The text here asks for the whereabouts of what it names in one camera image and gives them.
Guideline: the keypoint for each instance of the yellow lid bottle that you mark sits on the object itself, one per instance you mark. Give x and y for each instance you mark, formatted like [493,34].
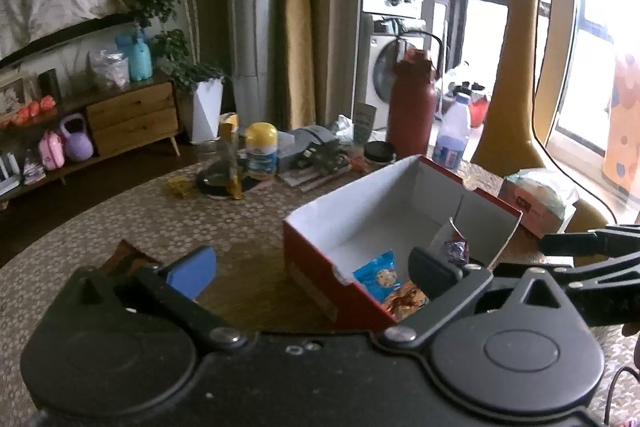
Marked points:
[261,152]

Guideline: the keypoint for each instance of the white photo frame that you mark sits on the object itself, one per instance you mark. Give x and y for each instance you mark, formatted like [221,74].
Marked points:
[12,97]

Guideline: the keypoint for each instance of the white planter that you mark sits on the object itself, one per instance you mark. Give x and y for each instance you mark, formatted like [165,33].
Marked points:
[207,109]

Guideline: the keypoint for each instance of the clear plastic bottle blue cap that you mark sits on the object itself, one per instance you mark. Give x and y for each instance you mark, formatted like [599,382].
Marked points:
[452,137]

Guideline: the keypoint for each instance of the brown shiny snack packet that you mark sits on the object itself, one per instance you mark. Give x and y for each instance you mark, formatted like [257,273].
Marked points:
[125,259]

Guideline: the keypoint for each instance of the blue cookie packet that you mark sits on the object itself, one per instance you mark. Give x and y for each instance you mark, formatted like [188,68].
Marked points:
[376,269]

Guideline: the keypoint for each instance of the yellow crumpled wrapper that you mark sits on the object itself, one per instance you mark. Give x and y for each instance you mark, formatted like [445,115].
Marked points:
[180,187]

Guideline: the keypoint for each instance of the black cylinder speaker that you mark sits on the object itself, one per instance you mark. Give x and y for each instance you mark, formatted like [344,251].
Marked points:
[50,84]

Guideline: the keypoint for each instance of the red basin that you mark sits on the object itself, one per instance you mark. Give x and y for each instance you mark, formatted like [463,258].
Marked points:
[479,112]

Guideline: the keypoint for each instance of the red cardboard box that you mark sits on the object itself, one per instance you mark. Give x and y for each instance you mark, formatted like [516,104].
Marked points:
[320,252]

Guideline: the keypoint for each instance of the row of red apple ornaments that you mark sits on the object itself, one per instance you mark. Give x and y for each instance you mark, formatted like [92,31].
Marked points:
[35,109]

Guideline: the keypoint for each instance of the purple candy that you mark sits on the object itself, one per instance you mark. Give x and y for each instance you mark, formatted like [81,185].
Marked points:
[456,252]

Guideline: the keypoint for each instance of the clear drinking glass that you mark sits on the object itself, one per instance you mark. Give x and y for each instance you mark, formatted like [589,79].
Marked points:
[215,162]

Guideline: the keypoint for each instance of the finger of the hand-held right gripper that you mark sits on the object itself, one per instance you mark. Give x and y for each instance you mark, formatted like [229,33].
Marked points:
[590,271]
[590,243]

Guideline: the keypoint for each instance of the tissue pack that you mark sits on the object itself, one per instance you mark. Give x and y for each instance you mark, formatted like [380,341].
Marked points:
[540,202]

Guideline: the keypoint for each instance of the window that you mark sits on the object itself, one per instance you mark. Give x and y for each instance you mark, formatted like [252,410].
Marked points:
[590,57]

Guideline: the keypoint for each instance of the small standing card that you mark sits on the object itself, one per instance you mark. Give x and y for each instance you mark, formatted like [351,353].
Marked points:
[365,122]

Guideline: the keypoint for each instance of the pink toy suitcase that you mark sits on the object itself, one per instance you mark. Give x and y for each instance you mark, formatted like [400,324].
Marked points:
[52,152]

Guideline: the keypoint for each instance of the white router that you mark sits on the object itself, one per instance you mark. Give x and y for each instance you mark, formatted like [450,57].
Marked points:
[9,174]

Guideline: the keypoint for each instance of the clear plastic bag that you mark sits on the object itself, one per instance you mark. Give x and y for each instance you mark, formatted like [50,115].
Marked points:
[110,72]

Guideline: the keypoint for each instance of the black lid jar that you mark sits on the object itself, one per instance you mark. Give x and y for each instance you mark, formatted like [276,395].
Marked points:
[380,154]

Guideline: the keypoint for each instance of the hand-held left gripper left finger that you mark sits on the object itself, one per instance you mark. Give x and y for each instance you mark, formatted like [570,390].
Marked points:
[192,271]

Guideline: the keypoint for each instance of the black round coaster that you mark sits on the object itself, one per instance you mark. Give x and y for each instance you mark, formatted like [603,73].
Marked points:
[210,189]

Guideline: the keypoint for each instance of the purple kettlebell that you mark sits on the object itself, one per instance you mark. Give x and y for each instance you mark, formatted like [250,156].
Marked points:
[77,142]

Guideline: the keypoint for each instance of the yellow curtain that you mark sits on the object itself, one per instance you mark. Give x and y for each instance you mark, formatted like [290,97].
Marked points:
[305,17]

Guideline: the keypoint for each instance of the orange chip packet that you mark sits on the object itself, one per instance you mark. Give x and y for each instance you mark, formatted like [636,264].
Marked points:
[405,299]

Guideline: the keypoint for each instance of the tan giraffe toy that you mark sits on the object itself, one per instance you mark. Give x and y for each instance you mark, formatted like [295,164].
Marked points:
[515,57]

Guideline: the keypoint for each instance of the white washing machine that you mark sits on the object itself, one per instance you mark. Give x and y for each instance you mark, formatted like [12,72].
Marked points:
[387,57]

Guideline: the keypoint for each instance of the green potted plant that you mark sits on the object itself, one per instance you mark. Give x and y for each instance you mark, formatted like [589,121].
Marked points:
[150,2]

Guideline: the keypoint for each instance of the light blue spray bottle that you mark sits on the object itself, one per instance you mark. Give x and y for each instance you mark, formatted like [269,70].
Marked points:
[136,57]

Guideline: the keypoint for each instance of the wooden television cabinet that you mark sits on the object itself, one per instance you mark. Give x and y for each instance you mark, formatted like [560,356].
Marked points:
[132,117]

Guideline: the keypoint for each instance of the orange patterned curtain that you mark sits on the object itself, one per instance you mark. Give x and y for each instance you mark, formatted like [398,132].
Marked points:
[625,132]

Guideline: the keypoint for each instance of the yellow stick packet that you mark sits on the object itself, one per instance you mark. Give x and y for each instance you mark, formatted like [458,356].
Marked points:
[231,147]

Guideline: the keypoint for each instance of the maroon thermos flask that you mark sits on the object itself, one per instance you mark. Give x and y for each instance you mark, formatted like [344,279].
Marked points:
[410,107]

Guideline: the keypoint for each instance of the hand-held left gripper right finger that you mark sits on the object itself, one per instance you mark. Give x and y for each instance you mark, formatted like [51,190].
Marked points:
[436,275]

